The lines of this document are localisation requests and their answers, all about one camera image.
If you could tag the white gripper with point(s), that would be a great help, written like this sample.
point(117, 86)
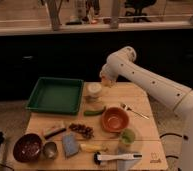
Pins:
point(107, 72)

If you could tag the red yellow apple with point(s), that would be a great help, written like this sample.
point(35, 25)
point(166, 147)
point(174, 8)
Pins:
point(107, 82)

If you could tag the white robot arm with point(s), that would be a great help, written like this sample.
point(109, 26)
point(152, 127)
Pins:
point(175, 96)

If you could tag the white paper cup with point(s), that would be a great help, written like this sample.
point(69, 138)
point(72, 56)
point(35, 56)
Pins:
point(94, 90)

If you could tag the small metal cup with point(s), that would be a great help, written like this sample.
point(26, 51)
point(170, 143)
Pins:
point(50, 150)

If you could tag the orange bowl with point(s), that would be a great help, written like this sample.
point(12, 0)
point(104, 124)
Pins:
point(114, 120)

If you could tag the green plastic tray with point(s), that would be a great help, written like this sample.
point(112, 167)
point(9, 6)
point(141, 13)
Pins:
point(56, 95)

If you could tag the black office chair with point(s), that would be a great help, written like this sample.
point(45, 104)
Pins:
point(138, 6)

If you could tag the green pepper toy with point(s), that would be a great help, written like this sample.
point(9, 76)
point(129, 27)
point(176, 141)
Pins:
point(127, 137)

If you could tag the bunch of dark grapes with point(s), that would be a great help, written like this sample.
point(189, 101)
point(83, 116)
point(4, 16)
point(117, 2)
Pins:
point(85, 131)

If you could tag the yellow banana toy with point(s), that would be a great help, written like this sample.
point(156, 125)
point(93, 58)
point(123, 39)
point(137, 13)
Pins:
point(92, 148)

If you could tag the blue sponge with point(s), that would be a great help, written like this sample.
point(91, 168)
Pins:
point(70, 145)

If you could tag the white dish brush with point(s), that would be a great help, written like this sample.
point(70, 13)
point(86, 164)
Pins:
point(98, 157)

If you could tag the grey cloth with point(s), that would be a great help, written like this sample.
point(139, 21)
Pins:
point(126, 165)

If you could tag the dark red bowl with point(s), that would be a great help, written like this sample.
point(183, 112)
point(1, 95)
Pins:
point(27, 148)

